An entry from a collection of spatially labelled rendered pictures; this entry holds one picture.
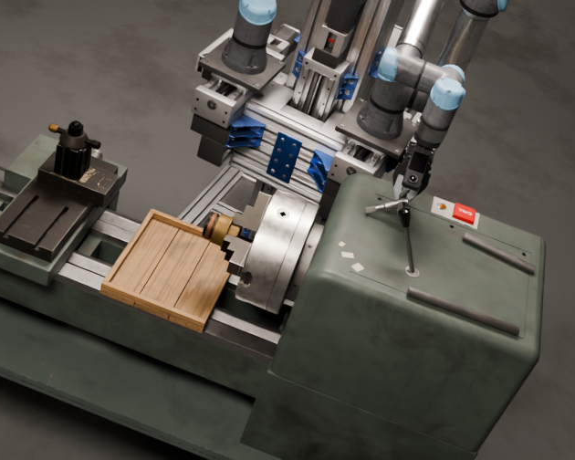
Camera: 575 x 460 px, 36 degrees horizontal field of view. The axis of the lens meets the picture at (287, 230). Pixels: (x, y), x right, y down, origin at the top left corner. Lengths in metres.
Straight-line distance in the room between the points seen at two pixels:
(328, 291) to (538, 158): 3.49
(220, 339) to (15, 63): 2.79
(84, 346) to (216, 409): 0.44
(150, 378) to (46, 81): 2.41
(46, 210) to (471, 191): 2.92
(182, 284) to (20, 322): 0.56
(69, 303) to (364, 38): 1.25
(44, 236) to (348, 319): 0.86
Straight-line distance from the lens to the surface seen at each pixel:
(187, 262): 2.60
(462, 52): 2.68
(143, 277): 2.53
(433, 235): 2.39
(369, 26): 2.94
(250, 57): 2.93
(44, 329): 2.82
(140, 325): 2.53
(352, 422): 2.47
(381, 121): 2.83
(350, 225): 2.30
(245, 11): 2.87
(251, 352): 2.45
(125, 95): 4.82
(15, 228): 2.49
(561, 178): 5.46
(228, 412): 2.71
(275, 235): 2.27
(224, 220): 2.40
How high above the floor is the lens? 2.65
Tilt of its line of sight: 39 degrees down
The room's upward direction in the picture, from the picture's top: 19 degrees clockwise
